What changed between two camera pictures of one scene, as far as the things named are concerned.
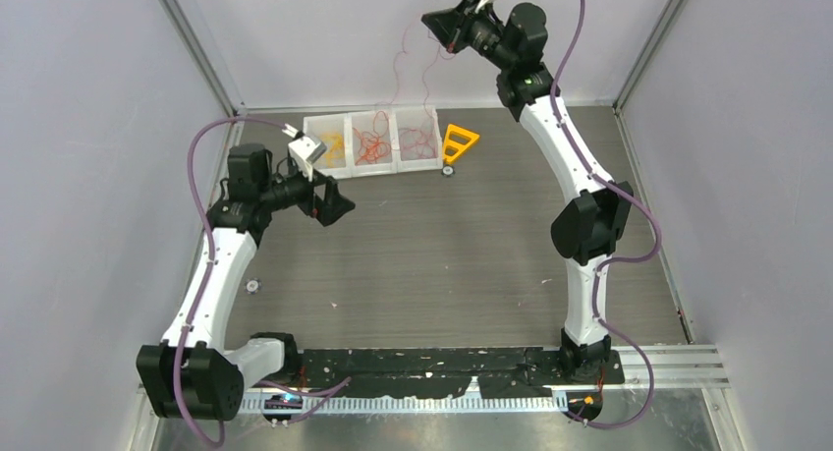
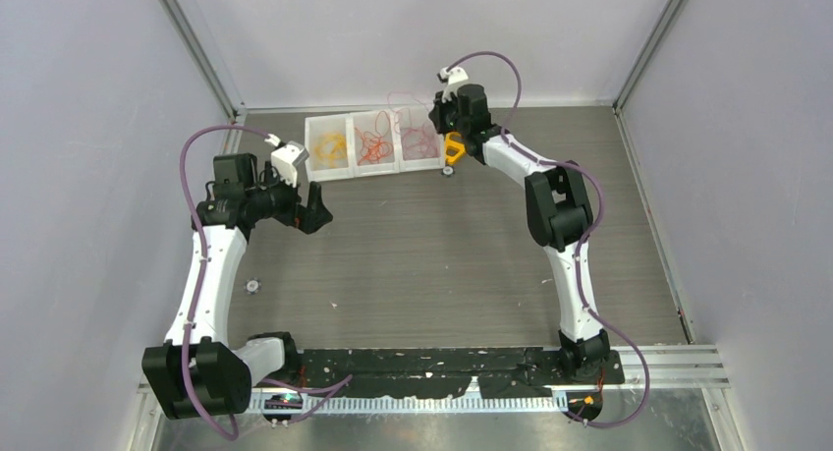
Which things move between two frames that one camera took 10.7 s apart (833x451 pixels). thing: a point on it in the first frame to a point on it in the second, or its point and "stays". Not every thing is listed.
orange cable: x=374 y=145 stays
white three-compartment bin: x=377 y=140 stays
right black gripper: x=450 y=27 to x=436 y=113
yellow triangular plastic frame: x=474 y=137 stays
